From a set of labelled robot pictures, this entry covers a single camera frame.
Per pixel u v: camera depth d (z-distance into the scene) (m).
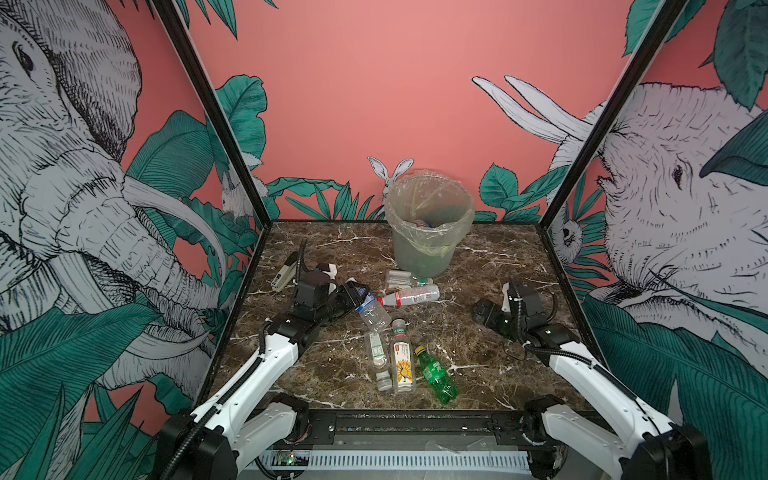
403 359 0.80
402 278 1.04
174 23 0.70
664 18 0.70
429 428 0.75
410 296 0.93
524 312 0.62
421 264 1.00
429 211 1.07
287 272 0.99
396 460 0.70
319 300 0.63
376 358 0.81
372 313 0.75
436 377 0.78
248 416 0.46
